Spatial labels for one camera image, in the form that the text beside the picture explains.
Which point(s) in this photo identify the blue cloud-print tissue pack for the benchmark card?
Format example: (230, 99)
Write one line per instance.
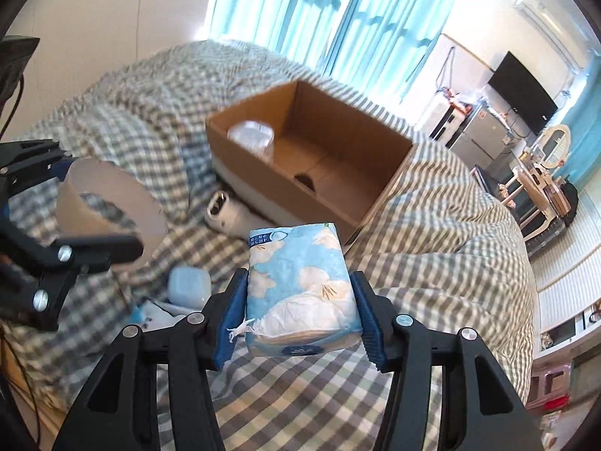
(300, 286)

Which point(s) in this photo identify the light blue small case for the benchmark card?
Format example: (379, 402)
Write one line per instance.
(188, 286)

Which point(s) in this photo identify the clear plastic cup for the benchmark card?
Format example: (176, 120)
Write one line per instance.
(251, 138)

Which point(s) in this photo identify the pink plastic stool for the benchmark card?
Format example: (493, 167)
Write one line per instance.
(551, 385)

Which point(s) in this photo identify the oval vanity mirror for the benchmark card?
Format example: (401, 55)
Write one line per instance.
(554, 143)

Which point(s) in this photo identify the light blue window curtain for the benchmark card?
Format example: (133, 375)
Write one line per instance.
(366, 19)

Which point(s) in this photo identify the white cabinet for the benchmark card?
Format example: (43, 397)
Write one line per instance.
(446, 80)

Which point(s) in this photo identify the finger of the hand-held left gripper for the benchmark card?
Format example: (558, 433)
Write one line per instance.
(94, 250)
(33, 159)

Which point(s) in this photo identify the grey checked bed blanket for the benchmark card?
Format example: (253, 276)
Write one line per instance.
(446, 244)

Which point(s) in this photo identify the white and blue packet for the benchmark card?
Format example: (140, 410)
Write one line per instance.
(157, 312)

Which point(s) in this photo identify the cream dressing table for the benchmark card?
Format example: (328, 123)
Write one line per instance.
(535, 197)

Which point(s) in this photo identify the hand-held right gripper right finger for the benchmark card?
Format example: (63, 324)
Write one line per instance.
(372, 326)

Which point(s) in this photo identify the black bag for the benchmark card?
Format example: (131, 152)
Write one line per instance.
(569, 199)

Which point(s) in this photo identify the silver small fridge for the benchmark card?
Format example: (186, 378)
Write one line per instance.
(483, 136)

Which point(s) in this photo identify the white wall air conditioner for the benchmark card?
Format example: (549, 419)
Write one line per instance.
(547, 23)

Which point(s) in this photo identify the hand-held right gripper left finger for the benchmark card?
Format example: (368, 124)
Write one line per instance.
(231, 324)

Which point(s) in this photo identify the white cylindrical device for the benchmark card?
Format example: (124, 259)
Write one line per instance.
(225, 213)

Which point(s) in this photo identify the black flat television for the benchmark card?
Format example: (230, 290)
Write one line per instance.
(521, 91)

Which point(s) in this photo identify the brown cardboard box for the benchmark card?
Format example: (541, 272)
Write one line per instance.
(328, 150)

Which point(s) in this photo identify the white paper cup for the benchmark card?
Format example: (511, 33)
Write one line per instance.
(141, 216)

